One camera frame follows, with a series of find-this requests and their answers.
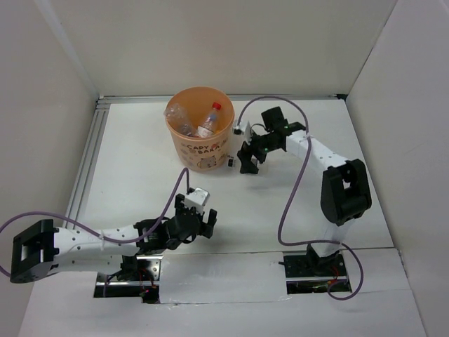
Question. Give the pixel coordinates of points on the aluminium frame rail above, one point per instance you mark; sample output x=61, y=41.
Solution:
x=111, y=99
x=82, y=184

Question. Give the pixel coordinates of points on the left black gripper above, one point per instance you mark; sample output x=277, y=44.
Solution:
x=206, y=229

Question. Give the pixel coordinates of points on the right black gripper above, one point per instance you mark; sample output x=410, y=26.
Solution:
x=245, y=154

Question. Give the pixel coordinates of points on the aluminium frame rail back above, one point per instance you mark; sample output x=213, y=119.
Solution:
x=111, y=99

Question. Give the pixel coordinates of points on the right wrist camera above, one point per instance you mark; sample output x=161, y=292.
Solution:
x=241, y=131

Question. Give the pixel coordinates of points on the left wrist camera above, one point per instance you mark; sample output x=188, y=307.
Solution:
x=196, y=198

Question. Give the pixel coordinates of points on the clear crushed bottle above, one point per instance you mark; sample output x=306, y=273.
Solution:
x=176, y=116

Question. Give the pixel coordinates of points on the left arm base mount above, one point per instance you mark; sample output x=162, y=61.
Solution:
x=140, y=279

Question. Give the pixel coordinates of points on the clear bottle black label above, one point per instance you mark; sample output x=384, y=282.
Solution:
x=232, y=162

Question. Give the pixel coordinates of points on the water bottle red label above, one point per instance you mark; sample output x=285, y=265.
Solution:
x=209, y=125

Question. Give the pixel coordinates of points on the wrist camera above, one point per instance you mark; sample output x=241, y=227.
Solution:
x=196, y=198
x=241, y=131

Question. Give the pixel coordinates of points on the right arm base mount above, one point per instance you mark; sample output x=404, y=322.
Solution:
x=306, y=272

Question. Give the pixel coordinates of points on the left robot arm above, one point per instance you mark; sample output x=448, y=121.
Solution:
x=44, y=249

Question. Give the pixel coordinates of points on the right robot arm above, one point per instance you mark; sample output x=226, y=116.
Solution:
x=345, y=193

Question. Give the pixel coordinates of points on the aluminium frame rail left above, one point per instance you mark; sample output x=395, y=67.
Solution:
x=82, y=184

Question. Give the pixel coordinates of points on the orange plastic capybara bin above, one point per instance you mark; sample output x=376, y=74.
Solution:
x=203, y=154

